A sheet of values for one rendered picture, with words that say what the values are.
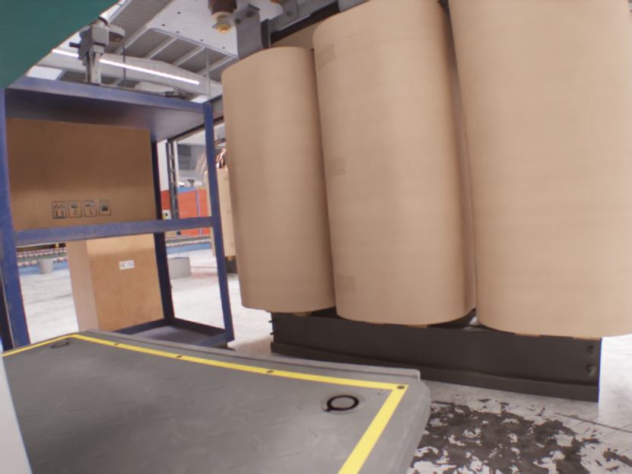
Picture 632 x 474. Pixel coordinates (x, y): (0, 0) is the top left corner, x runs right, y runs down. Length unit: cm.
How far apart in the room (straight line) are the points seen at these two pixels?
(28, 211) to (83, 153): 21
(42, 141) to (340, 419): 98
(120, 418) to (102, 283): 137
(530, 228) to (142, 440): 79
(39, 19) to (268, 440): 56
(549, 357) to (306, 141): 94
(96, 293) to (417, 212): 135
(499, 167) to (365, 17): 54
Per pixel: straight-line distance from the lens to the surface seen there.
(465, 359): 112
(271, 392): 41
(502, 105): 91
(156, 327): 161
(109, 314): 179
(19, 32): 64
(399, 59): 103
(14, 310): 101
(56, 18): 60
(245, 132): 131
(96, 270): 175
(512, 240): 88
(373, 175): 99
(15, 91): 110
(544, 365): 109
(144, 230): 110
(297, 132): 122
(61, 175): 110
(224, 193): 407
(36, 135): 111
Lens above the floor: 50
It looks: 4 degrees down
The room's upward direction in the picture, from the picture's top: 5 degrees counter-clockwise
